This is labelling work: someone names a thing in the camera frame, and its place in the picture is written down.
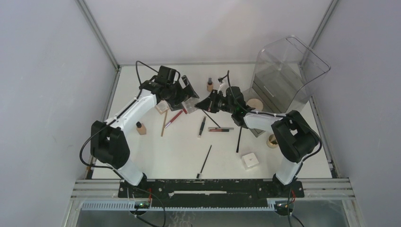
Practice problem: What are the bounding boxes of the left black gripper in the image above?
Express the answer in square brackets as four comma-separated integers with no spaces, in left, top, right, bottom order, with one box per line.
[166,76,199,111]

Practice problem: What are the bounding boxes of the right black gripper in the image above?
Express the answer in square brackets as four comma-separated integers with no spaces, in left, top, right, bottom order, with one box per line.
[196,89,235,114]

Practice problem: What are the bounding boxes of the pink powder compact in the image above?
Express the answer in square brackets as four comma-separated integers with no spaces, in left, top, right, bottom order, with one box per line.
[155,100,170,114]

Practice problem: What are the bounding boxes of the round powder puff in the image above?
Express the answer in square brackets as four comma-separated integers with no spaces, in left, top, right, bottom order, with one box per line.
[246,98,263,111]

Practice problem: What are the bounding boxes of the clear acrylic organizer box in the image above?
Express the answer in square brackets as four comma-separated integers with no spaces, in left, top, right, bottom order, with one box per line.
[243,35,331,114]

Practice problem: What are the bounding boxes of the clear eyeshadow palette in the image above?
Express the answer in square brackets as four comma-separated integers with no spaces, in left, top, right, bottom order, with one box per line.
[182,97,199,114]

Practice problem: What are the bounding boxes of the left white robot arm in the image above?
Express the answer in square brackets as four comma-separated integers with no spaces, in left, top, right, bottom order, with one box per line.
[88,66,199,197]

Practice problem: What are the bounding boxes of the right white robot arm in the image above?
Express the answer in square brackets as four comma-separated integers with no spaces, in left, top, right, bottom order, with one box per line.
[195,87,323,197]

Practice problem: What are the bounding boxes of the black makeup brush right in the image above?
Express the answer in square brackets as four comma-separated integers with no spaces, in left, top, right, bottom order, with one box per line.
[235,127,243,153]

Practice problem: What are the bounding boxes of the black makeup brush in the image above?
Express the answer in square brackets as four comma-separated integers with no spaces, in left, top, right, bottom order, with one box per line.
[196,145,212,179]
[235,127,243,153]

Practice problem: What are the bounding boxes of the black makeup brush front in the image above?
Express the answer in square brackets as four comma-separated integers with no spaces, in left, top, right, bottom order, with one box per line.
[196,145,212,179]

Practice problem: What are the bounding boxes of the thin black liner pencil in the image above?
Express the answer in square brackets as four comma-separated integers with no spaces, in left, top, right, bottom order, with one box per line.
[202,110,221,128]

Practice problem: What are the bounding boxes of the red lip gloss silver cap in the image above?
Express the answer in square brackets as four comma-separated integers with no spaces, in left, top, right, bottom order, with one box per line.
[164,110,184,128]

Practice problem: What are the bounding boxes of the foundation bottle with pump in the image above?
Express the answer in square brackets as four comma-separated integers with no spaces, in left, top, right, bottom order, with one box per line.
[207,78,214,92]

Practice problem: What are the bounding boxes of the black concealer tube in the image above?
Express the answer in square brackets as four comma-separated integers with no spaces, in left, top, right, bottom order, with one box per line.
[198,116,206,138]

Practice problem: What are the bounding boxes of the silver and red lip pencils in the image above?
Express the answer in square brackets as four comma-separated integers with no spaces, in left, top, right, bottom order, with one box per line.
[208,127,234,132]

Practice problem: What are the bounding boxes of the gold eyebrow pencil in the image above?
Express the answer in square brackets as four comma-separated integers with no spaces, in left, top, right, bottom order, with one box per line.
[161,110,168,137]

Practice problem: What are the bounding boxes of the square foundation bottle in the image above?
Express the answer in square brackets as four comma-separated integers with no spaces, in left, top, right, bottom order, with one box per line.
[136,122,147,135]

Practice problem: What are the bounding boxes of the white cube box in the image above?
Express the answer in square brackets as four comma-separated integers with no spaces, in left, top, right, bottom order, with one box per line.
[241,153,259,170]

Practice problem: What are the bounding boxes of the gold round jar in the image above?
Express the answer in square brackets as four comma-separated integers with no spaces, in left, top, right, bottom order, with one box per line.
[266,134,279,148]

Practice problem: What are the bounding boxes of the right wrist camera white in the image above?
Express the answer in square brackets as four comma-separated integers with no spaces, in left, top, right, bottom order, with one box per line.
[218,82,229,92]

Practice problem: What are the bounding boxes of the black mounting rail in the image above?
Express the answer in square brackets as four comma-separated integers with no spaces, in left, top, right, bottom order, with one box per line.
[118,179,305,209]

